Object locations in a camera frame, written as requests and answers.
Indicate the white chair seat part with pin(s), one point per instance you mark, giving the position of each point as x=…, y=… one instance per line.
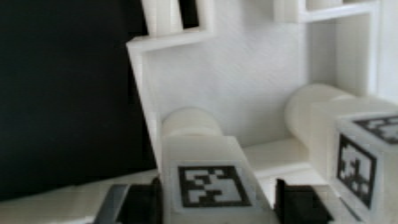
x=227, y=66

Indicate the white right fence bar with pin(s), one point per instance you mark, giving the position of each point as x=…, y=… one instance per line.
x=387, y=51

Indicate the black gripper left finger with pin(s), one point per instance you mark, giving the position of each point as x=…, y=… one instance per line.
x=140, y=210

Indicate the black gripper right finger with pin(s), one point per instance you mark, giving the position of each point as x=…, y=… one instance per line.
x=298, y=206

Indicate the white chair leg with markers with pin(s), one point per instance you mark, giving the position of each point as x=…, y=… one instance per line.
x=344, y=126

